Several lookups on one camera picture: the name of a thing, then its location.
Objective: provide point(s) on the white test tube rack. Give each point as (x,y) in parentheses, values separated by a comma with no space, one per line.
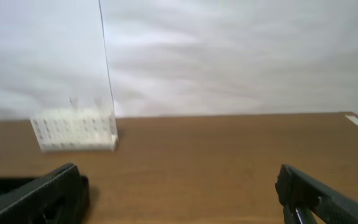
(76,133)

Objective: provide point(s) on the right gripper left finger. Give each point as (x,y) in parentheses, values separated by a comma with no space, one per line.
(26,205)

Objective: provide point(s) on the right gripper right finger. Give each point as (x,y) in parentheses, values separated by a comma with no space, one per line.
(303,189)

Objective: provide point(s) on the clear test tube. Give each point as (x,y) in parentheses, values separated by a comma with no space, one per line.
(73,103)
(98,103)

